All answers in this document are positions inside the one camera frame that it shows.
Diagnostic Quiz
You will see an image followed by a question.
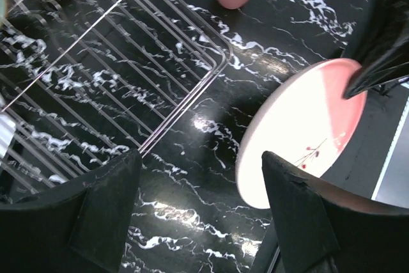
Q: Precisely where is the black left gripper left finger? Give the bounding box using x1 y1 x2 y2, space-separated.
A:
1 150 141 272

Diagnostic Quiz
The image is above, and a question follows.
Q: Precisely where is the wire dish rack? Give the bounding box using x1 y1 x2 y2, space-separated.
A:
1 0 231 203

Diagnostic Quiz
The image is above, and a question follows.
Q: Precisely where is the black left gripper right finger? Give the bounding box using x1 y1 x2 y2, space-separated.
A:
262 152 408 272

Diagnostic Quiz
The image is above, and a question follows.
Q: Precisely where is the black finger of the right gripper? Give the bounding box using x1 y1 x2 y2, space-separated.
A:
343 0 408 99

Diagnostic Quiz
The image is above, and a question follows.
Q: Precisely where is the black marble pattern mat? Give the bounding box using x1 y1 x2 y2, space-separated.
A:
0 0 409 273

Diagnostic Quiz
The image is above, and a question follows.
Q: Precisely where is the pink cream floral plate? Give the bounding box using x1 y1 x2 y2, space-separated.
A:
235 58 367 209

